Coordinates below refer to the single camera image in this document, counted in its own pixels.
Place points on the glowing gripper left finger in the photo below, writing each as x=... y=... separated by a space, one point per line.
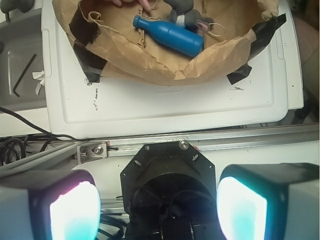
x=48 y=205

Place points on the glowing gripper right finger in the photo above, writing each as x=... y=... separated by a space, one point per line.
x=278 y=201

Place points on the white plastic bin lid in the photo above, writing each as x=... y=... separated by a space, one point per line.
x=119 y=107

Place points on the crumpled white paper scrap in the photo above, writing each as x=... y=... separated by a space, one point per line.
x=39 y=76

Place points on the black hex key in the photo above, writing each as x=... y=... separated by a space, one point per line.
x=14 y=90

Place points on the brown paper bag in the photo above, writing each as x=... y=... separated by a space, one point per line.
x=132 y=53

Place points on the black tape strip right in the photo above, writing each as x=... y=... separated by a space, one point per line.
x=264 y=32

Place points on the black tape strip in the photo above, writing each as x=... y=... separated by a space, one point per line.
x=264 y=32
x=85 y=33

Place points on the grey plastic tray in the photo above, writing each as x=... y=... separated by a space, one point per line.
x=20 y=38

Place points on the black tape strip left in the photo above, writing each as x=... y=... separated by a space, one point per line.
x=85 y=33

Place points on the blue plastic bottle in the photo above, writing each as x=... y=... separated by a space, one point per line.
x=171 y=36

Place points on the grey plush mouse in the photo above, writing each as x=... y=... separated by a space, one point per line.
x=184 y=15

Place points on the pink plush toy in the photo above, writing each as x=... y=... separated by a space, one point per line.
x=144 y=3

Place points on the aluminium extrusion rail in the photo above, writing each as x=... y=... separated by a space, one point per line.
x=276 y=144

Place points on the metal corner bracket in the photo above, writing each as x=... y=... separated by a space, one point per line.
x=91 y=151

